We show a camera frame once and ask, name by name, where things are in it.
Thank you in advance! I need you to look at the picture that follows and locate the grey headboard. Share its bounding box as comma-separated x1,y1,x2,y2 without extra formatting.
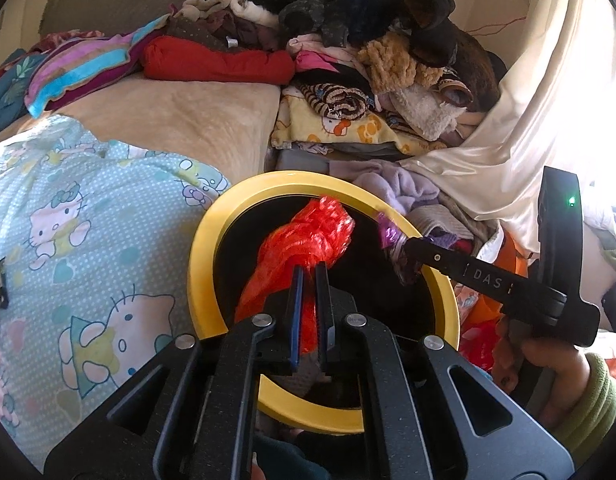
40,0,224,41

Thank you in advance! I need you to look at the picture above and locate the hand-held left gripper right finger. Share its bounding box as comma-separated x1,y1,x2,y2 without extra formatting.
315,262,574,480

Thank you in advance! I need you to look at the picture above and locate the grey folded cloth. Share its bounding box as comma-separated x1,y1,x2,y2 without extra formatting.
275,149,404,176

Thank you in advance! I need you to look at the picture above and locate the blue floral quilt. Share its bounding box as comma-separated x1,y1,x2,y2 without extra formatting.
0,49,44,136

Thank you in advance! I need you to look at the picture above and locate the maroon patterned quilt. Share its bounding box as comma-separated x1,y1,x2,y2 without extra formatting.
33,30,104,53

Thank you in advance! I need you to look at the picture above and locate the person's right forearm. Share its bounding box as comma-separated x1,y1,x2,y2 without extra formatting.
548,352,616,453

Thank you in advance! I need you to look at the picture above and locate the purple foil wrapper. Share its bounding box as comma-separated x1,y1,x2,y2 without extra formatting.
377,211,425,286

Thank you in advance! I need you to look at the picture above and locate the purple striped blanket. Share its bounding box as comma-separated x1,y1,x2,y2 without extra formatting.
25,15,169,118

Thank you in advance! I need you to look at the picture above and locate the orange patterned cloth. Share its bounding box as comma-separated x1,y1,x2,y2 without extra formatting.
458,232,531,341

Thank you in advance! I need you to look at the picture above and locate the pile of clothes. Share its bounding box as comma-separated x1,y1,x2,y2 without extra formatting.
170,0,509,141

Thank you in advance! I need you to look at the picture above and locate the red cushion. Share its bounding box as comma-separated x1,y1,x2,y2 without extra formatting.
139,35,295,83

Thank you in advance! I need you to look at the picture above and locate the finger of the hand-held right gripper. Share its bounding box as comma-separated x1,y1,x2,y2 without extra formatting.
404,236,461,282

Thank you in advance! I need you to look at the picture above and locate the teal fleece cloth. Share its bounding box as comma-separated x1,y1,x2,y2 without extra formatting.
253,432,334,480

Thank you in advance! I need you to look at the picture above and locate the red wire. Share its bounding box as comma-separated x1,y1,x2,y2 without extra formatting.
463,15,527,36

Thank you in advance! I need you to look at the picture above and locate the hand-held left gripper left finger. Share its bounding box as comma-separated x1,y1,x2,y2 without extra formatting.
44,266,305,480

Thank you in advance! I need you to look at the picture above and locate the light blue cat print blanket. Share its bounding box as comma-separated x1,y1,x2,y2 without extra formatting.
0,115,234,471

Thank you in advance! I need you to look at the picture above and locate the yellow rimmed trash bin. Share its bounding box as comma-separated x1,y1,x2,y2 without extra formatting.
187,171,460,433

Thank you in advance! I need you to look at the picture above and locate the person's right hand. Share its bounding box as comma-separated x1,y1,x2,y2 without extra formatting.
492,317,596,431

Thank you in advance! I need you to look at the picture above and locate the yellow cartoon print blanket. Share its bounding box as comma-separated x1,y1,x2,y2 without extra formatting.
270,85,446,156

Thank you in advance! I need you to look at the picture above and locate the lavender fleece cloth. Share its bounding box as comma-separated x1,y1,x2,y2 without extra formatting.
353,165,441,216

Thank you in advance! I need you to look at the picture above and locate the cream satin curtain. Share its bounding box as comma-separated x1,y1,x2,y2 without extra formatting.
403,0,616,256

